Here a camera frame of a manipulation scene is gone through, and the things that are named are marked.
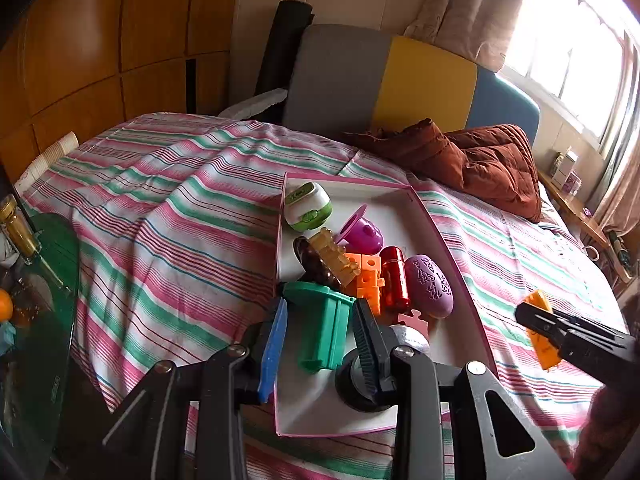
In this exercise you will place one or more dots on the purple plastic scoop toy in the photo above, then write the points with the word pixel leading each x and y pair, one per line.
pixel 365 237

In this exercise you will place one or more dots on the orange block toy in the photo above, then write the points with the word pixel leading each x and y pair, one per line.
pixel 367 280

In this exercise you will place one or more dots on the glass bottle with gold contents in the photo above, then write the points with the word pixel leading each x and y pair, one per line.
pixel 20 230

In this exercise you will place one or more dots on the striped beige curtain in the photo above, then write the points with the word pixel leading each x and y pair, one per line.
pixel 622 170

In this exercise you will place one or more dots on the green glass table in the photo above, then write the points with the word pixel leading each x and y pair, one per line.
pixel 45 320

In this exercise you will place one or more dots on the black rolled mat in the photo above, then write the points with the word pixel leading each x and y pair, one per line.
pixel 282 50

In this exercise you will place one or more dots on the pink cardboard tray box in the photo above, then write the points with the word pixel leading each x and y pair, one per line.
pixel 450 320

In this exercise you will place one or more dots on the brown quilt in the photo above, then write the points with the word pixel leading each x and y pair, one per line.
pixel 480 165

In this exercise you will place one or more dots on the green white plug-in device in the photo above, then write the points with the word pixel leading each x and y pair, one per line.
pixel 310 205

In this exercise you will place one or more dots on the striped bed sheet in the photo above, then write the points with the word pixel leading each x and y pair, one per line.
pixel 175 220

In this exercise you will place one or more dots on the pink jigsaw-shaped piece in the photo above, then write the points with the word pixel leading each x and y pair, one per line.
pixel 415 320

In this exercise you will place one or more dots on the dark brown hair claw clip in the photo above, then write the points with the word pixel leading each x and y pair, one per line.
pixel 315 260

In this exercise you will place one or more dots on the teal ribbed plastic cup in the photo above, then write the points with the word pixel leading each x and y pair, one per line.
pixel 325 325

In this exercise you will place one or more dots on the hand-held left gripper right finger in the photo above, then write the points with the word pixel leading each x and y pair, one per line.
pixel 367 355

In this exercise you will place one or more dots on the black tape roll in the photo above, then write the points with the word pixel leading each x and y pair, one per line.
pixel 350 385

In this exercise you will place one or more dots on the purple small box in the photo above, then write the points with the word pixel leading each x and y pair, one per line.
pixel 572 183

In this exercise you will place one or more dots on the white plastic chair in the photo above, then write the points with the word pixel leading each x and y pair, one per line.
pixel 250 105

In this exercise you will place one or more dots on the orange yellow toy piece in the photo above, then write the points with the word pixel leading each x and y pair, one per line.
pixel 537 299

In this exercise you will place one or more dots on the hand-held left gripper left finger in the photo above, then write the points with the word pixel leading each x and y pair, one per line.
pixel 272 355

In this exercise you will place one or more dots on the window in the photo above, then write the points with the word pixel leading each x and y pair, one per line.
pixel 565 45

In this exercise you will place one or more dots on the person's right forearm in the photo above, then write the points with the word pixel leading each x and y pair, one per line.
pixel 610 435

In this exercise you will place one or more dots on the purple patterned oval case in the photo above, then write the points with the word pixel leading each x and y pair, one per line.
pixel 430 285

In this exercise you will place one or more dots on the orange fruit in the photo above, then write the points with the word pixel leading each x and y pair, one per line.
pixel 4 305

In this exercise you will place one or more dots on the grey yellow blue headboard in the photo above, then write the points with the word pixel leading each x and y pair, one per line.
pixel 400 80

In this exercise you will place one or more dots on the white carton box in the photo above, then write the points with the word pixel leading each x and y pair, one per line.
pixel 565 164

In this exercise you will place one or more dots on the beige pillow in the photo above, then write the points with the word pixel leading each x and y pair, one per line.
pixel 550 210

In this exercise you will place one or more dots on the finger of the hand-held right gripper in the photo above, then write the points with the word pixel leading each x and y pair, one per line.
pixel 575 340

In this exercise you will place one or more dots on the stack of paper cups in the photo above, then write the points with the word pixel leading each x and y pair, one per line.
pixel 47 160

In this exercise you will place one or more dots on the wooden wardrobe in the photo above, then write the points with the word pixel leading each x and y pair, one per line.
pixel 100 50

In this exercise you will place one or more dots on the wooden side shelf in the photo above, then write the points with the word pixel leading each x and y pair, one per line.
pixel 575 210

